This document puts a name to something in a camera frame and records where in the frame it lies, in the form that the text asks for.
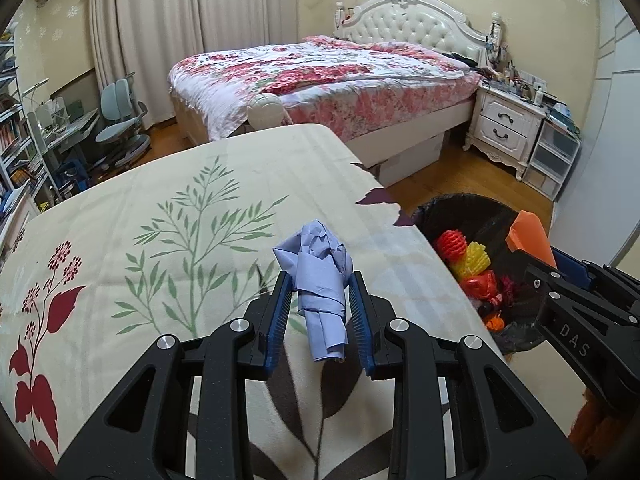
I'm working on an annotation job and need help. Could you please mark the white tufted double bed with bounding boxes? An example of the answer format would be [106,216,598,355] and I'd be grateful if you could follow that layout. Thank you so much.
[168,0,489,170]

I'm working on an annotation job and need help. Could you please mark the floral leaf bedsheet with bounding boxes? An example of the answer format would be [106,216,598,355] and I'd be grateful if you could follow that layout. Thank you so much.
[1,125,486,471]

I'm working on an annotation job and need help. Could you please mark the beige pleated curtains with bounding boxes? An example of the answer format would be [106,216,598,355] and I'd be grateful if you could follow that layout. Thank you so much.
[89,0,298,126]

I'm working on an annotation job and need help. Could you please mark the grey ergonomic desk chair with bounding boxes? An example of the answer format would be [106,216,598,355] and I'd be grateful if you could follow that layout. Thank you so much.
[92,72,151,174]

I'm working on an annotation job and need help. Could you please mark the white curved bookshelf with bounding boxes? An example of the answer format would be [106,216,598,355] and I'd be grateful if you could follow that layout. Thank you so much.
[1,32,61,228]

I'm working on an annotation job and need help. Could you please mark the plastic drawer storage unit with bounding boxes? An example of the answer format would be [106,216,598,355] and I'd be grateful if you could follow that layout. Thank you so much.
[523,119,580,202]

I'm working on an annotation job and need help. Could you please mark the orange paper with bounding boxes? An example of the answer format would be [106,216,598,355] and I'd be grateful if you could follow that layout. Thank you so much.
[506,210,556,269]

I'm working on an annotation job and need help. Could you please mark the red plastic bag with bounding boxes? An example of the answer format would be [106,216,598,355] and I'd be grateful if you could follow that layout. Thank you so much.
[459,270,502,307]

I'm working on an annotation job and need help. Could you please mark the white cardboard box under bed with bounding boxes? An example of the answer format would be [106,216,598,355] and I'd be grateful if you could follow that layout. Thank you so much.
[378,132,445,186]

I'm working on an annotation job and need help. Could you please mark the orange plastic bag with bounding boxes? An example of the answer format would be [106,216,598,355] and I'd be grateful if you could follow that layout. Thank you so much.
[483,312,506,334]

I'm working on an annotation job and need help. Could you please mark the lavender paper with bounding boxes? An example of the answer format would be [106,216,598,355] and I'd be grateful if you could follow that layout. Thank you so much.
[273,220,354,362]

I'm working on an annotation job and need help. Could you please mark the yellow foam fruit net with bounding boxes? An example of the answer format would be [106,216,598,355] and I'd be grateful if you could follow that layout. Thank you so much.
[450,242,491,281]

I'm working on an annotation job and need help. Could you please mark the white round bedpost knob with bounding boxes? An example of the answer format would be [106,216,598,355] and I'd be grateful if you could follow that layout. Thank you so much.
[246,93,288,130]

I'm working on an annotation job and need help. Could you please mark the red foam fruit net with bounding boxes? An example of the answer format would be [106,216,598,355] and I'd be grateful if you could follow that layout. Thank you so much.
[434,230,468,263]

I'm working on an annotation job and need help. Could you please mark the pink floral quilt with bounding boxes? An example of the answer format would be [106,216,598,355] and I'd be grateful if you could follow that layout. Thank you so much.
[168,36,482,141]

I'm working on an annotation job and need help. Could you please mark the grey study desk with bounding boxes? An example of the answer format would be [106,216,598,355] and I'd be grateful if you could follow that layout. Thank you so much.
[42,108,100,154]

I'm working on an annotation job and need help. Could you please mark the black lined trash bin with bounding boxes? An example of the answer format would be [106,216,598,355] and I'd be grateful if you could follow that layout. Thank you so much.
[412,193,556,356]

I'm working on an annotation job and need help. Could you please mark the white two-drawer nightstand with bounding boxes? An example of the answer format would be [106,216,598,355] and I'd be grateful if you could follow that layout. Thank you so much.
[463,84,546,181]

